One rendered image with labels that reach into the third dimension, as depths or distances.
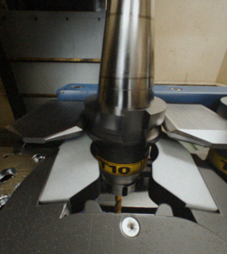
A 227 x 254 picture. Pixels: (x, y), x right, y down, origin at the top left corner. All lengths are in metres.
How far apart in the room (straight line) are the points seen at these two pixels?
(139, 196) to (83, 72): 0.57
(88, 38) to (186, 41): 0.70
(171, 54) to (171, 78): 0.16
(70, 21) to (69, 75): 0.21
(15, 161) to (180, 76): 1.10
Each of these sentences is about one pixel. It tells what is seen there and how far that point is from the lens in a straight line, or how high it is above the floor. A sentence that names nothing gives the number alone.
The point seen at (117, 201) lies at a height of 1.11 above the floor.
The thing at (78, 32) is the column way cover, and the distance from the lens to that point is 0.70.
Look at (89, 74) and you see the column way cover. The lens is 0.70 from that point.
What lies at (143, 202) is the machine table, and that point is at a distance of 0.44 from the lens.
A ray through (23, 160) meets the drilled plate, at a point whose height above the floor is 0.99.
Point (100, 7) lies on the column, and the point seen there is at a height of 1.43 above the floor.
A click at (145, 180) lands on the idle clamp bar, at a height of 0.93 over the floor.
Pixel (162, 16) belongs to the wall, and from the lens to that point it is 1.13.
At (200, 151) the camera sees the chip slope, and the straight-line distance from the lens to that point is 0.99.
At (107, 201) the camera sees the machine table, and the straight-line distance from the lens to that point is 0.43.
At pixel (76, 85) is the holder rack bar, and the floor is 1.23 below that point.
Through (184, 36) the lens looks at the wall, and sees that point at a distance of 1.17.
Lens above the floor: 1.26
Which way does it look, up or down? 27 degrees down
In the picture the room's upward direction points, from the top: 1 degrees clockwise
